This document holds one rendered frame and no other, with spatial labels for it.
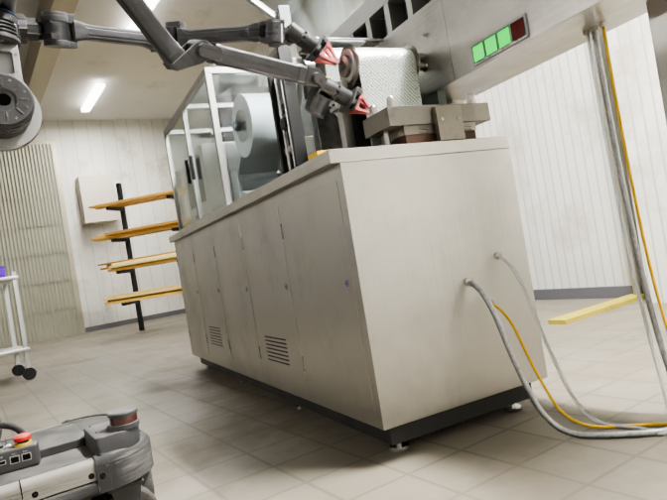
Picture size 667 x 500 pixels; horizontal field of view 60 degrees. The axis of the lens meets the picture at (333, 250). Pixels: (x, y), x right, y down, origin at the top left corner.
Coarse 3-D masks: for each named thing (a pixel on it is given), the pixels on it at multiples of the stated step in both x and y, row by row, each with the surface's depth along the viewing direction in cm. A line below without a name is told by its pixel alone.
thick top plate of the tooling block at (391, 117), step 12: (384, 108) 180; (396, 108) 180; (408, 108) 181; (420, 108) 183; (468, 108) 192; (480, 108) 194; (372, 120) 187; (384, 120) 180; (396, 120) 179; (408, 120) 181; (420, 120) 183; (432, 120) 185; (468, 120) 192; (480, 120) 194; (372, 132) 188
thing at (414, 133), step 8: (400, 128) 183; (408, 128) 182; (416, 128) 183; (424, 128) 185; (432, 128) 186; (472, 128) 193; (392, 136) 188; (400, 136) 184; (408, 136) 182; (416, 136) 183; (424, 136) 185; (432, 136) 186; (472, 136) 193; (384, 144) 193; (392, 144) 189
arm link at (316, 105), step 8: (320, 80) 185; (312, 88) 191; (320, 88) 188; (312, 96) 189; (320, 96) 190; (312, 104) 189; (320, 104) 190; (328, 104) 191; (312, 112) 191; (320, 112) 190
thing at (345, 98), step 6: (336, 90) 191; (342, 90) 192; (348, 90) 193; (354, 90) 192; (336, 96) 192; (342, 96) 192; (348, 96) 192; (354, 96) 191; (336, 102) 194; (342, 102) 193; (348, 102) 193; (354, 102) 190; (342, 108) 196
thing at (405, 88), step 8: (360, 80) 198; (368, 80) 199; (376, 80) 201; (384, 80) 202; (392, 80) 203; (400, 80) 205; (408, 80) 206; (416, 80) 208; (368, 88) 199; (376, 88) 200; (384, 88) 202; (392, 88) 203; (400, 88) 205; (408, 88) 206; (416, 88) 208; (368, 96) 199; (376, 96) 200; (384, 96) 201; (400, 96) 204; (408, 96) 206; (416, 96) 207; (376, 104) 200; (384, 104) 201; (400, 104) 204; (408, 104) 205; (416, 104) 207
